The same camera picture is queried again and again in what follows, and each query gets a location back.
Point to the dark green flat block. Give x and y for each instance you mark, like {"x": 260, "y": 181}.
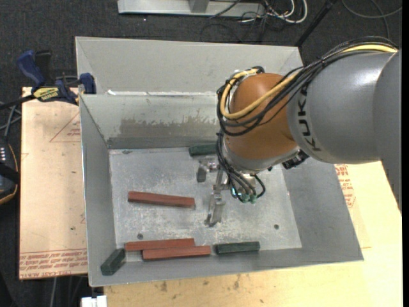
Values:
{"x": 237, "y": 247}
{"x": 202, "y": 149}
{"x": 112, "y": 262}

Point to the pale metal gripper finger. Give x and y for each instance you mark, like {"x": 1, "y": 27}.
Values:
{"x": 201, "y": 173}
{"x": 216, "y": 210}

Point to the red-brown flat block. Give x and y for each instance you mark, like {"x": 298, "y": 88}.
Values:
{"x": 161, "y": 199}
{"x": 159, "y": 244}
{"x": 176, "y": 253}

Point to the brown cardboard board red print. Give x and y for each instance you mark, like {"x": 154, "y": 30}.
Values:
{"x": 51, "y": 177}

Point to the grey metal bin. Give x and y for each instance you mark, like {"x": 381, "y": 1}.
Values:
{"x": 159, "y": 174}

